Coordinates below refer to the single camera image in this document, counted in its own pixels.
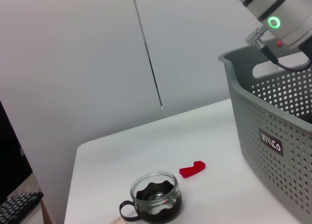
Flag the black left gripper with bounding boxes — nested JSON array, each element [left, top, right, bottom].
[[298, 35, 312, 64]]

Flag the black computer keyboard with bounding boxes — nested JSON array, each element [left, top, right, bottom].
[[0, 192, 44, 224]]

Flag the glass teacup black holder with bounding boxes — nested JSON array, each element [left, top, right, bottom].
[[118, 171, 183, 224]]

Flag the light wooden desk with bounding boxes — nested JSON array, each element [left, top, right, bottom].
[[29, 171, 53, 224]]

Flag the dark red notched brick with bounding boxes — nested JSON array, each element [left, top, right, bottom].
[[179, 160, 206, 179]]

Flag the grey perforated plastic storage bin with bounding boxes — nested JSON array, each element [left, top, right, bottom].
[[217, 38, 312, 224]]

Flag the left gripper cable silver plug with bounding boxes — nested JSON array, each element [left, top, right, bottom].
[[245, 27, 312, 71]]

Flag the black computer monitor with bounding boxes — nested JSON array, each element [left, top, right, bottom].
[[0, 101, 34, 203]]

